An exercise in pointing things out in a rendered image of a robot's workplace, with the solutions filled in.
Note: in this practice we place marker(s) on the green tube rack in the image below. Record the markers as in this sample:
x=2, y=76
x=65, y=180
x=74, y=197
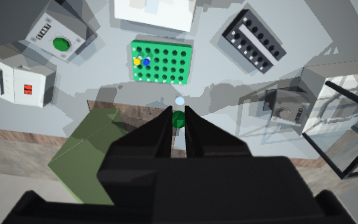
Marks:
x=177, y=71

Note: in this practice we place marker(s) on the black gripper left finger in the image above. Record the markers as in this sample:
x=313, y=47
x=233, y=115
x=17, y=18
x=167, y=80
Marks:
x=148, y=139

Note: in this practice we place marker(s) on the dark grey block with round holes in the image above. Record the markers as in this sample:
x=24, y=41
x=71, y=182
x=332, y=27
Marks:
x=264, y=50

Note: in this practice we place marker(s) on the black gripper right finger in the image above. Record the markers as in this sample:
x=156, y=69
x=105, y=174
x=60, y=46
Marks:
x=210, y=140

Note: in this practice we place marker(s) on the grey bench mat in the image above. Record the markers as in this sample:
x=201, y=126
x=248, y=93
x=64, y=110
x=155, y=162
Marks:
x=223, y=87

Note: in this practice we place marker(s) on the yellow-capped tube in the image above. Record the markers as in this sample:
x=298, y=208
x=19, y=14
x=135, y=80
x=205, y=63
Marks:
x=137, y=60

